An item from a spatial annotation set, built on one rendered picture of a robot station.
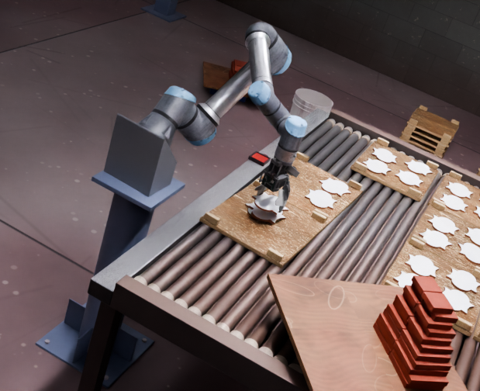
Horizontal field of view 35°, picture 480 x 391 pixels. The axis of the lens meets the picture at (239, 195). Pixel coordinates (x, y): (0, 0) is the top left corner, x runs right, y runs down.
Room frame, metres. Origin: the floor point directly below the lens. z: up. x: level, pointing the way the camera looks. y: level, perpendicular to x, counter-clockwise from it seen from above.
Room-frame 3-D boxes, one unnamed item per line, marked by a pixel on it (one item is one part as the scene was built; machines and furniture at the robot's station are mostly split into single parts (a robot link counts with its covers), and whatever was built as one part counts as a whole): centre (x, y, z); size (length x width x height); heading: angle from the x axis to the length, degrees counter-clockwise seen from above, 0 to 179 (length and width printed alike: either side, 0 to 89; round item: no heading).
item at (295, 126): (2.47, -0.10, 1.31); 0.09 x 0.08 x 0.11; 31
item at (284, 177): (2.46, -0.10, 1.15); 0.09 x 0.08 x 0.12; 148
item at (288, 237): (2.48, -0.13, 0.93); 0.41 x 0.35 x 0.02; 160
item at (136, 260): (2.82, 0.01, 0.89); 2.08 x 0.09 x 0.06; 164
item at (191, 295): (2.76, -0.20, 0.90); 1.95 x 0.05 x 0.05; 164
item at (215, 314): (2.73, -0.30, 0.90); 1.95 x 0.05 x 0.05; 164
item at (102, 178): (2.57, 0.39, 0.44); 0.38 x 0.38 x 0.87; 74
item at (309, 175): (2.86, -0.27, 0.93); 0.41 x 0.35 x 0.02; 160
